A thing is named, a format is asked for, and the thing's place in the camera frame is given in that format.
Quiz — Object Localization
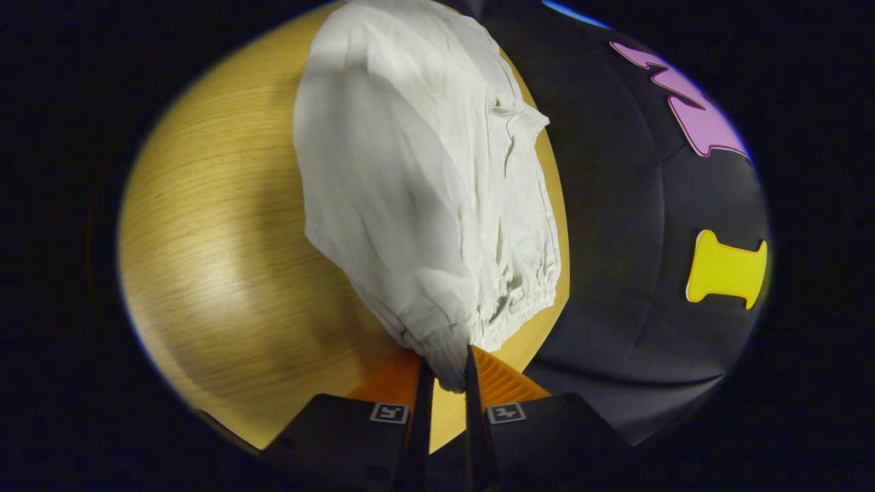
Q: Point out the white jeans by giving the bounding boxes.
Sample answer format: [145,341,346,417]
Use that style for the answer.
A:
[293,0,570,394]

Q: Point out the black backdrop cloth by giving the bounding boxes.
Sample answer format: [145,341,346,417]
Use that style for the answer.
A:
[437,0,773,446]

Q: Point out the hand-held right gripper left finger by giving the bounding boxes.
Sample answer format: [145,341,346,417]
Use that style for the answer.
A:
[263,348,436,492]

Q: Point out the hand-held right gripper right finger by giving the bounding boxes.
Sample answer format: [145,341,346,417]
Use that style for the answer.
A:
[465,345,631,492]

